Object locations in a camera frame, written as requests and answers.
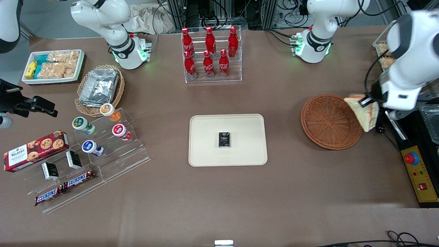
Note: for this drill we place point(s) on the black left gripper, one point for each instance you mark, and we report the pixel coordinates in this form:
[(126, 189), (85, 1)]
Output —
[(375, 91)]

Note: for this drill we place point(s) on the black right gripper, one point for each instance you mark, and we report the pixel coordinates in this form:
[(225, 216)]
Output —
[(10, 99)]

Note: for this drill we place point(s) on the triangular sandwich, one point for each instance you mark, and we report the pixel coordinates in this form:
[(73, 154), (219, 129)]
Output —
[(367, 119)]

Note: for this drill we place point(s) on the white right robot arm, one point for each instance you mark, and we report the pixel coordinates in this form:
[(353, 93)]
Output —
[(103, 17)]

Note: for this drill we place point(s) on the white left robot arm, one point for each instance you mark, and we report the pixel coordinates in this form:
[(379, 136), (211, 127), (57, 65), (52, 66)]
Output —
[(411, 61)]

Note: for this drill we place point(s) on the brown round wicker basket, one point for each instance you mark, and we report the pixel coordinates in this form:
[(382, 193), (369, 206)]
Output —
[(325, 120)]

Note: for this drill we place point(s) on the light woven wicker basket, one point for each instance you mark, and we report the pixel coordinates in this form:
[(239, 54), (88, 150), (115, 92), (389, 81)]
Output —
[(118, 92)]

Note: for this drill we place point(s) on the cream rectangular tray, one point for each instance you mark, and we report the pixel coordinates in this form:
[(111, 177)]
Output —
[(205, 144)]

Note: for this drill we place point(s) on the teal snack pack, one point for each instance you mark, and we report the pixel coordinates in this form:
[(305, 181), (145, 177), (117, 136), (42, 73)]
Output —
[(42, 59), (38, 71)]

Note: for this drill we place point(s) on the clear-wrapped rice cracker pack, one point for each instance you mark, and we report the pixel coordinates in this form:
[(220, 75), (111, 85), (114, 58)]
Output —
[(387, 63), (56, 70), (63, 56), (382, 49)]

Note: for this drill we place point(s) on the yellow snack pack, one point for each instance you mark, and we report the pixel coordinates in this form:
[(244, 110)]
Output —
[(31, 69)]

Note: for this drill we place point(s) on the green lid yogurt cup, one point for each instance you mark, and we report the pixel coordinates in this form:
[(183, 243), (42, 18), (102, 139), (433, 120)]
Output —
[(81, 124)]

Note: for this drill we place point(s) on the red Walkers cookie box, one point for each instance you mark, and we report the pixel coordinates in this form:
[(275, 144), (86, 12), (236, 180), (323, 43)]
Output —
[(34, 151)]

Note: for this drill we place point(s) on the white rectangular snack bin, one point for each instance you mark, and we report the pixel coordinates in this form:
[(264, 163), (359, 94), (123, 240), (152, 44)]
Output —
[(81, 63)]

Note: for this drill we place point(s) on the clear bin of pastries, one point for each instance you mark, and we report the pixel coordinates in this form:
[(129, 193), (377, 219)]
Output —
[(376, 43)]

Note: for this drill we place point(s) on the small black white box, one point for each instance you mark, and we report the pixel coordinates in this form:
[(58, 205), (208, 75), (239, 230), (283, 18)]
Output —
[(50, 171), (73, 159)]

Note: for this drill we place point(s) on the silver foil container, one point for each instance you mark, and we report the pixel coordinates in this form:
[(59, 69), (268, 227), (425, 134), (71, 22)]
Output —
[(99, 85)]

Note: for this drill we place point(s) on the blue lid yogurt cup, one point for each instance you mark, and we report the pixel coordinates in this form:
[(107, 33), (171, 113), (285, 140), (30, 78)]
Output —
[(90, 146)]

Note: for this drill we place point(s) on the orange lid yogurt cup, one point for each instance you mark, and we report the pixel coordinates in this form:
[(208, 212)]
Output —
[(109, 111)]

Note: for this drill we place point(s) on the clear plastic container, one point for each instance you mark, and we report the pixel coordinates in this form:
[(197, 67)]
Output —
[(432, 125)]

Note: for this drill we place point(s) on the red emergency stop button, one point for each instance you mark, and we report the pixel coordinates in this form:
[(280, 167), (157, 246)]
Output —
[(411, 158)]

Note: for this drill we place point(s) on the Snickers chocolate bar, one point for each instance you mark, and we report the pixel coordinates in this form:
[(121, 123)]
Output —
[(79, 179), (49, 195)]

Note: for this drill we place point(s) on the red lid yogurt cup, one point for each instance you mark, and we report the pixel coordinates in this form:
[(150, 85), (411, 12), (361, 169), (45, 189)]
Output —
[(120, 131)]

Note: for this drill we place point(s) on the black yellow control box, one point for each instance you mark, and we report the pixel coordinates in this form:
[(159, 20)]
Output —
[(420, 178)]

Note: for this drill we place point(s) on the clear acrylic step display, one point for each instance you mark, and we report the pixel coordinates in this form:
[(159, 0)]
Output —
[(79, 195), (127, 157)]

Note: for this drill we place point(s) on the clear acrylic bottle rack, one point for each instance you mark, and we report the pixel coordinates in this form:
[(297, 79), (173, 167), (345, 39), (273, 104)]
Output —
[(236, 70)]

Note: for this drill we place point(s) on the beige cloth bag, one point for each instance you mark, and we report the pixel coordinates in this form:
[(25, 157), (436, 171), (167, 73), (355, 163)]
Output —
[(147, 20)]

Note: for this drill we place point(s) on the red cola bottle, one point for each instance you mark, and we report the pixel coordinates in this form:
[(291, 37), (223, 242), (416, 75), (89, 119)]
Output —
[(190, 67), (224, 65), (187, 43), (208, 66), (210, 41), (233, 42)]

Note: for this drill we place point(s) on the small black card box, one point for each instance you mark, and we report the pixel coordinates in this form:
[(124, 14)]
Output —
[(224, 140)]

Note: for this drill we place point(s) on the small white block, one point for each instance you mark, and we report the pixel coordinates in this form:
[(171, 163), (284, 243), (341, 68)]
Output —
[(223, 243)]

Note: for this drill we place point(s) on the black aluminium frame rack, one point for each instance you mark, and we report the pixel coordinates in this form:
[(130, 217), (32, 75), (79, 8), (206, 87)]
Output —
[(192, 13)]

